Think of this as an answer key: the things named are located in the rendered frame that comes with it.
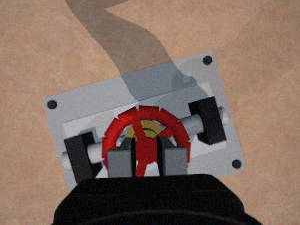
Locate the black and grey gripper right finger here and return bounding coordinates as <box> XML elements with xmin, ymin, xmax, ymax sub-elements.
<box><xmin>156</xmin><ymin>136</ymin><xmax>188</xmax><ymax>176</ymax></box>

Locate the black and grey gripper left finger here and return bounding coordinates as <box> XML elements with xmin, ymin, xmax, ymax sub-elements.
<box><xmin>107</xmin><ymin>137</ymin><xmax>136</xmax><ymax>178</ymax></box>

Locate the grey flat mounting plate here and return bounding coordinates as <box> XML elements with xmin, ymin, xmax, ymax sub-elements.
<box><xmin>42</xmin><ymin>50</ymin><xmax>246</xmax><ymax>193</ymax></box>

